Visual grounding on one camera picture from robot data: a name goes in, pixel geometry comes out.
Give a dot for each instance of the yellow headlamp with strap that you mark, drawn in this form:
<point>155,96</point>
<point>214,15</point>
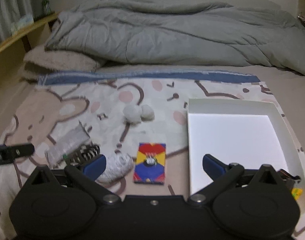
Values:
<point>292,183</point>

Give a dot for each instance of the colourful card box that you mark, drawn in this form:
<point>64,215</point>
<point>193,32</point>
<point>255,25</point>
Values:
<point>150,164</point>

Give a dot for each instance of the beige fluffy blanket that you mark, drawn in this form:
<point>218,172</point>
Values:
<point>39,61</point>

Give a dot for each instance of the white yarn ball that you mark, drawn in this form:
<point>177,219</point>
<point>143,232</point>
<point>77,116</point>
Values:
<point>117,167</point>

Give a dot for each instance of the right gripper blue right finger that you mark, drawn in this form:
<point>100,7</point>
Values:
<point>223,176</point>

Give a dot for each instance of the white cotton ball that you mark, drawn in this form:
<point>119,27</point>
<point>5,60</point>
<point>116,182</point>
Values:
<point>147,113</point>
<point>132,114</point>

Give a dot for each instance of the cartoon bear bed mat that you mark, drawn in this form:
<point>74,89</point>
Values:
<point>51,110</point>

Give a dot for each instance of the white cotton ball left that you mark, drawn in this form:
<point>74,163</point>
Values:
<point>132,114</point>

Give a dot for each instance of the wooden bedside shelf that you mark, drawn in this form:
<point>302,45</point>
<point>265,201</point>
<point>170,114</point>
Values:
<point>23,33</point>

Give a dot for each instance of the grey curtain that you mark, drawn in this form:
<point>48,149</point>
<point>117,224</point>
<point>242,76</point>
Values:
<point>11,11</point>

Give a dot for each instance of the white shallow cardboard box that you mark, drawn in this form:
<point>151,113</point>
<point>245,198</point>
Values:
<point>250,133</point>

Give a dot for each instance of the green glass bottle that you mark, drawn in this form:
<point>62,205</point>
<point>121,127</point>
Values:
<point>46,7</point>

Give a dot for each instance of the tissue pack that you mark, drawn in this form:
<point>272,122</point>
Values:
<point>23,22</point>

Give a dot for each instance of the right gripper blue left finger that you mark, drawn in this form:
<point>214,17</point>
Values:
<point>84,177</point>

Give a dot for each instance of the silver foil pouch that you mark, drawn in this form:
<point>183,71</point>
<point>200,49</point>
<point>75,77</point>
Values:
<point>66,145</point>

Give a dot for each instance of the grey quilted duvet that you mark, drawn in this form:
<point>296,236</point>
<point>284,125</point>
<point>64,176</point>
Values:
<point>211,33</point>

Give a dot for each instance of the white cotton ball right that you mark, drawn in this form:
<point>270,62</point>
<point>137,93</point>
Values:
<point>147,113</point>

